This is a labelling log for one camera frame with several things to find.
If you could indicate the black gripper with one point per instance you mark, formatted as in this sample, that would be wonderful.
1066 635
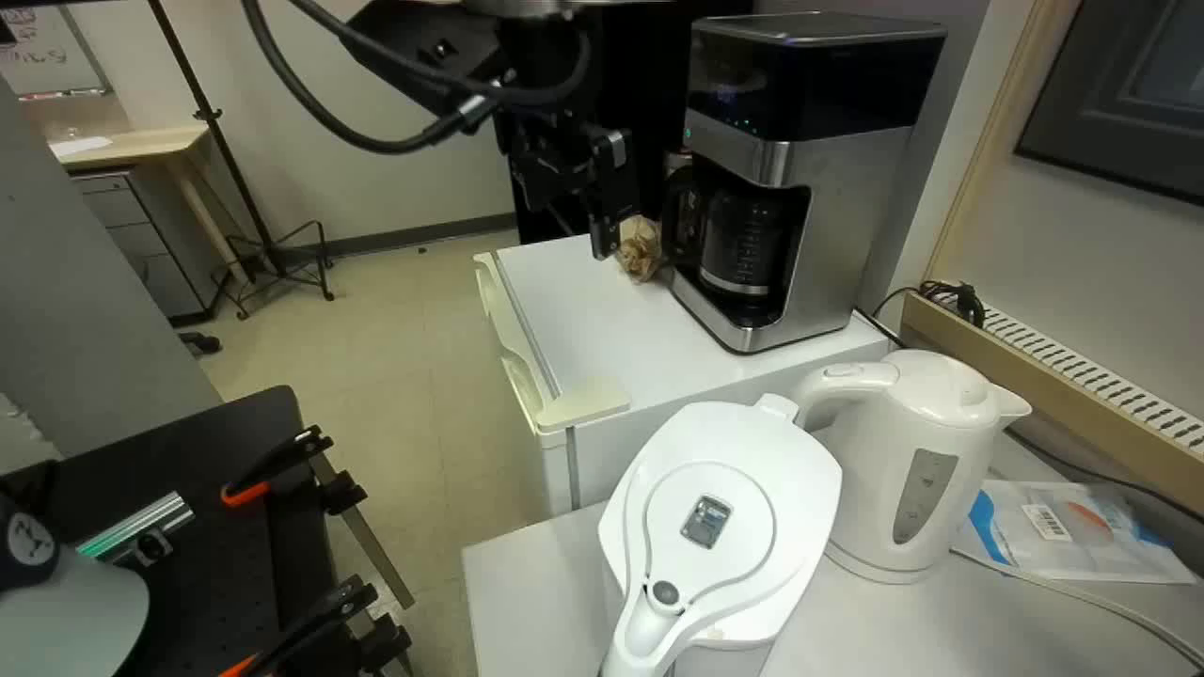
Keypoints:
566 163

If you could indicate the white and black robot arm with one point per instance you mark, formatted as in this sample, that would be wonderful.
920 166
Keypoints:
551 49

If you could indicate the black and steel coffeemaker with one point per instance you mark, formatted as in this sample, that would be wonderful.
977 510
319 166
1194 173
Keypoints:
829 163

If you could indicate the crumpled brown paper bag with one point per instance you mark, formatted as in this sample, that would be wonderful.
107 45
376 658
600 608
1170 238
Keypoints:
640 244

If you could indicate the white mini fridge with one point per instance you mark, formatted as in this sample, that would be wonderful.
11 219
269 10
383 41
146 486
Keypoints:
624 341

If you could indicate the glass coffee carafe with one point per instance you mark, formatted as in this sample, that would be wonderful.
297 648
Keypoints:
740 238

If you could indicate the white water filter pitcher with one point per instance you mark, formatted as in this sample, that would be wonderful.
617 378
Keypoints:
714 527

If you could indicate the black tripod stand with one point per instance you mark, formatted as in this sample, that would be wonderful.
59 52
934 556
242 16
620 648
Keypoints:
250 210

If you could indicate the white electric kettle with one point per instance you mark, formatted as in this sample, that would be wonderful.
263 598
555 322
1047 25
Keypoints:
916 465

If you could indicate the black clamp with orange tip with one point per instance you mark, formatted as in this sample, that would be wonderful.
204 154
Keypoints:
282 465
319 627

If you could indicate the grey filing cabinet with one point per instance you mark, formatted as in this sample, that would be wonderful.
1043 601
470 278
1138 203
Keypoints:
135 238

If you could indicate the light wooden desk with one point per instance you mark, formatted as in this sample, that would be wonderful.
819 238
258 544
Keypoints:
135 144

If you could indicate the wooden radiator ledge with grille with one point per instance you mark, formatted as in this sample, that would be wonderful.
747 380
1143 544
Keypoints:
1066 378

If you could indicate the black workbench top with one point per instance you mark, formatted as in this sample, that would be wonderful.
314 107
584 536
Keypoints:
189 551

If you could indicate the dark framed window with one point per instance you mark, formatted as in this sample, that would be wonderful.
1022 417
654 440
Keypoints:
1116 89

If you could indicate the clear plastic bag with papers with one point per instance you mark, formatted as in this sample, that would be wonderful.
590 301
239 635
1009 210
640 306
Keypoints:
1077 531

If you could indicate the black cap with white logo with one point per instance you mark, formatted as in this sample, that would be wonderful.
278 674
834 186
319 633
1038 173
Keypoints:
22 544

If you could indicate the grey round disc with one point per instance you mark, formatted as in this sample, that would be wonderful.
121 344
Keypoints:
69 623

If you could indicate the wall whiteboard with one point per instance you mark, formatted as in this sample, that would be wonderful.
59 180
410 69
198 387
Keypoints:
43 49

